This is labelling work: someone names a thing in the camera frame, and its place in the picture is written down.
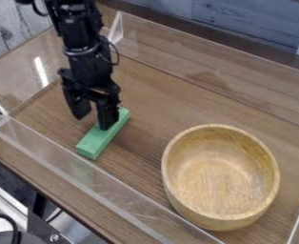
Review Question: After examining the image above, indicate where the brown wooden bowl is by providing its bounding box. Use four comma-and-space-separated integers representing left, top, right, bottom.
161, 124, 281, 232

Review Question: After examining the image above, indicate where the black metal bracket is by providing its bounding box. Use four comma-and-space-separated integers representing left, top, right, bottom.
26, 211, 71, 244

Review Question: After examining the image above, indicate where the green rectangular block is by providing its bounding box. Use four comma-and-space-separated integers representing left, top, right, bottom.
75, 108, 129, 159

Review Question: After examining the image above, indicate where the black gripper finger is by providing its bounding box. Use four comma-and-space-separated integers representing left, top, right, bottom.
62, 83, 91, 120
95, 95, 121, 131

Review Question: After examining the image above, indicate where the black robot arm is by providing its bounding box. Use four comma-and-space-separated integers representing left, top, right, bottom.
14, 0, 121, 131

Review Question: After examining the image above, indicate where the black cable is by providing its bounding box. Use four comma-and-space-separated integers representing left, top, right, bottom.
0, 212, 22, 244

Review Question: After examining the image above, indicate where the clear acrylic corner bracket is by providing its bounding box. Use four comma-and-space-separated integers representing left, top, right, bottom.
102, 11, 123, 44

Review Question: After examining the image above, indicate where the clear acrylic enclosure wall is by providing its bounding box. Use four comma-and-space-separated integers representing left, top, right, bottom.
0, 10, 299, 244

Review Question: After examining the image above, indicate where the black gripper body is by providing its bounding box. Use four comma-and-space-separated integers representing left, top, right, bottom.
58, 42, 121, 102

